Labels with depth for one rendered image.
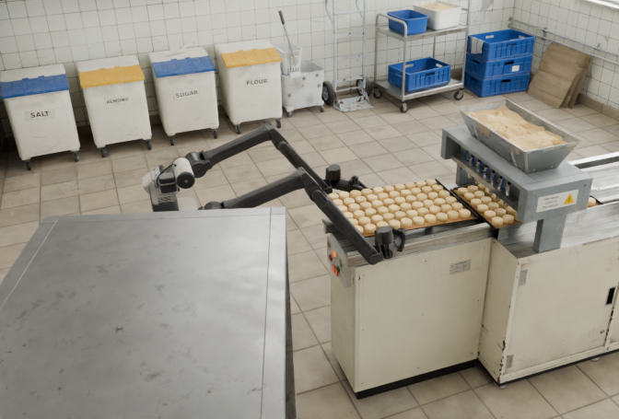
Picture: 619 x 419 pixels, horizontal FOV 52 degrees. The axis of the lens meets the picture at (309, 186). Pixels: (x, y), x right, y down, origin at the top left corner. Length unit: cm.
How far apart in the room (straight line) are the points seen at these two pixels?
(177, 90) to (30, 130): 130
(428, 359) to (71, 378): 255
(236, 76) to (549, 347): 381
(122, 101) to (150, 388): 509
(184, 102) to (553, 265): 390
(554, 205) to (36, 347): 229
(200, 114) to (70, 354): 515
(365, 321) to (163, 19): 422
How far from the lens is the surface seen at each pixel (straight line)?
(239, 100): 611
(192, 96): 597
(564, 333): 345
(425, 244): 288
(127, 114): 595
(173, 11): 643
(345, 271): 283
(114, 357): 97
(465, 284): 313
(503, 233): 302
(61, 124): 596
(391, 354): 319
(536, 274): 307
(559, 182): 286
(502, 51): 716
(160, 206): 246
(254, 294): 103
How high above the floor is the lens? 245
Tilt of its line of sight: 28 degrees down
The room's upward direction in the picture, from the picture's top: 2 degrees counter-clockwise
